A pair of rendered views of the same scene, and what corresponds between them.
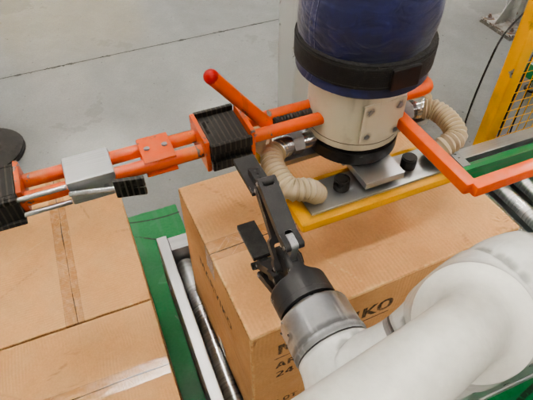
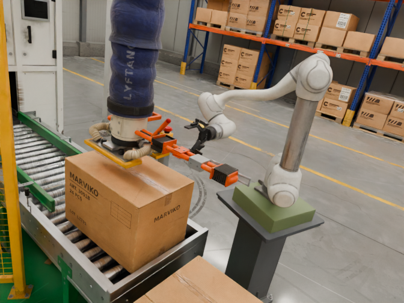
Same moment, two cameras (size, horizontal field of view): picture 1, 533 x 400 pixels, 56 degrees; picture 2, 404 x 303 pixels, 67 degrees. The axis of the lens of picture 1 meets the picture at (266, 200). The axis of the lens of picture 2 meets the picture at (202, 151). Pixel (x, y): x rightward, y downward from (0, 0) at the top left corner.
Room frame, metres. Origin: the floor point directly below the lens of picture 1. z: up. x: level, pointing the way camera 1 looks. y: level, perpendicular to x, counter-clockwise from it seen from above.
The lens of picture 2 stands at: (1.17, 1.27, 1.75)
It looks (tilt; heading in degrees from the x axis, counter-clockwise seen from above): 23 degrees down; 238
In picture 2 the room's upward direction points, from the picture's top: 10 degrees clockwise
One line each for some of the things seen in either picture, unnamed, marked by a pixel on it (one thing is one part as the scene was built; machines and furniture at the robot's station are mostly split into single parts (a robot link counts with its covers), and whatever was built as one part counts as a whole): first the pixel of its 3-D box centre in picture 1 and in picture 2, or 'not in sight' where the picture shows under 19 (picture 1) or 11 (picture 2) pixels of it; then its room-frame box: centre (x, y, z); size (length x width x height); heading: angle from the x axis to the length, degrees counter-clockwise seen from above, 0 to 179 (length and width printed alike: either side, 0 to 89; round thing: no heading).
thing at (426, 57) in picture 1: (365, 41); (131, 104); (0.73, -0.16, 1.32); 0.23 x 0.23 x 0.04
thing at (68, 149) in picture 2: not in sight; (64, 142); (0.93, -1.34, 0.60); 1.60 x 0.10 x 0.09; 113
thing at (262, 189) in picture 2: not in sight; (272, 188); (-0.12, 0.08, 0.87); 0.22 x 0.18 x 0.06; 97
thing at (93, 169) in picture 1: (90, 175); (198, 163); (0.55, 0.27, 1.19); 0.07 x 0.07 x 0.04; 23
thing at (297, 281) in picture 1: (293, 280); (205, 134); (0.36, -0.03, 1.20); 0.09 x 0.07 x 0.08; 23
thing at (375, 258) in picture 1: (333, 263); (127, 200); (0.71, -0.16, 0.75); 0.60 x 0.40 x 0.40; 115
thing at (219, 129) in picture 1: (222, 136); (163, 143); (0.64, 0.07, 1.20); 0.10 x 0.08 x 0.06; 23
